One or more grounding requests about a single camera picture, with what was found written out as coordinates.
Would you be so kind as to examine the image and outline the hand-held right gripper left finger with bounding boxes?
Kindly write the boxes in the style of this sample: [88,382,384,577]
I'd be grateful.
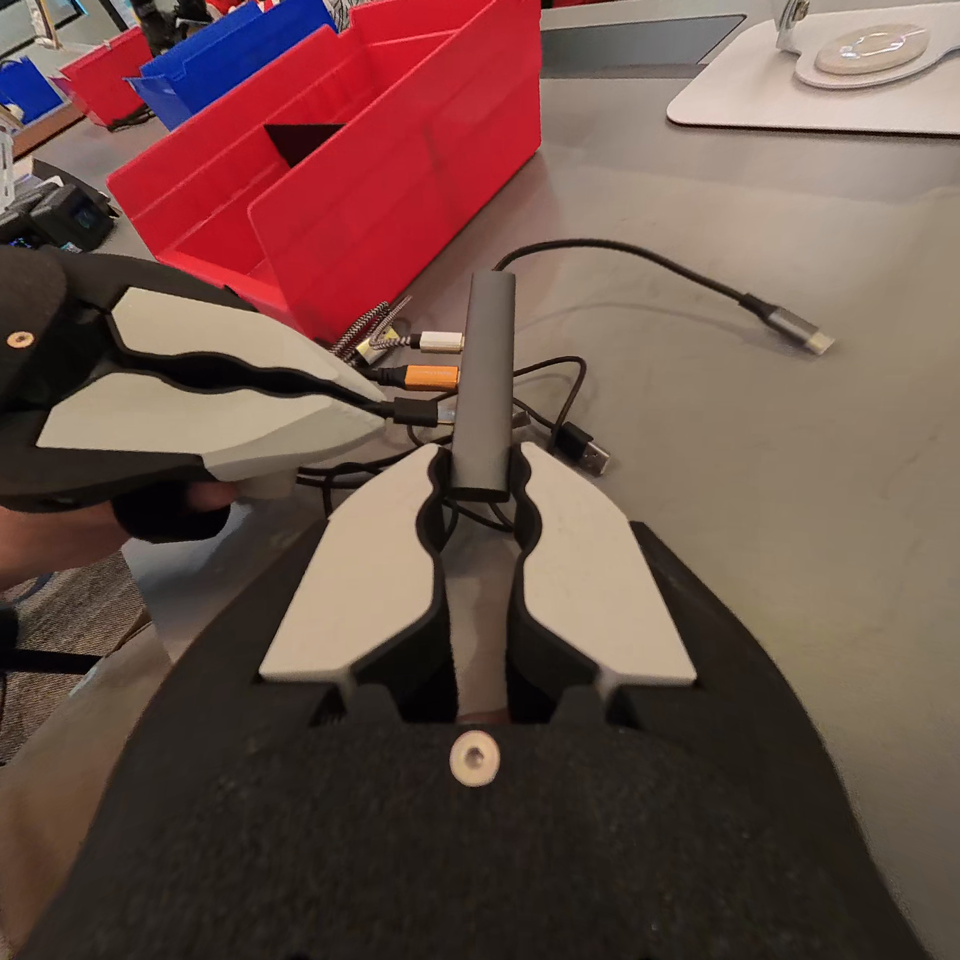
[258,442,457,723]

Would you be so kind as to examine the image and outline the small red plastic bin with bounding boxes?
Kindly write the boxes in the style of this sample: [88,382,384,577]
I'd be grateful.
[60,26,155,129]

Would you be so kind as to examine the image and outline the blue plastic bin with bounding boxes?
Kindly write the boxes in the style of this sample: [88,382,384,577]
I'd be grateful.
[126,0,339,132]
[0,58,60,125]

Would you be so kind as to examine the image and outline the black charger box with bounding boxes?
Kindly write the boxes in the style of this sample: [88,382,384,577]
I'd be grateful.
[0,180,117,252]

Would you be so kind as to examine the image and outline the black white braided usb cable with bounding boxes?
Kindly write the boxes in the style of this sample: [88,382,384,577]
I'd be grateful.
[330,296,466,369]

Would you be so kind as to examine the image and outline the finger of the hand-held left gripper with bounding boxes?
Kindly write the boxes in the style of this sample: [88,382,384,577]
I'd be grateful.
[108,287,385,402]
[36,371,387,481]

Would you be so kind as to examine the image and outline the black bin divider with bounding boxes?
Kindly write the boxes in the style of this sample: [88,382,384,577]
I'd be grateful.
[264,123,346,168]

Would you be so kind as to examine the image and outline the white folding stand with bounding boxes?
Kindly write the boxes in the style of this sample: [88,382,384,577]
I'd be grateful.
[667,0,960,136]

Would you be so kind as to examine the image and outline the black cable orange plugs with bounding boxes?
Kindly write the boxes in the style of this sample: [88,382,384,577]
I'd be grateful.
[360,363,460,393]

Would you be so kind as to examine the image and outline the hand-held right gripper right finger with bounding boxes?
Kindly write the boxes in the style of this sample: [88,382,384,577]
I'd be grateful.
[507,442,697,725]

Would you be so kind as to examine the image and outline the dark grey usb hub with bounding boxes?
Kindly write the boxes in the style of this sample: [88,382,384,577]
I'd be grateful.
[450,238,837,502]

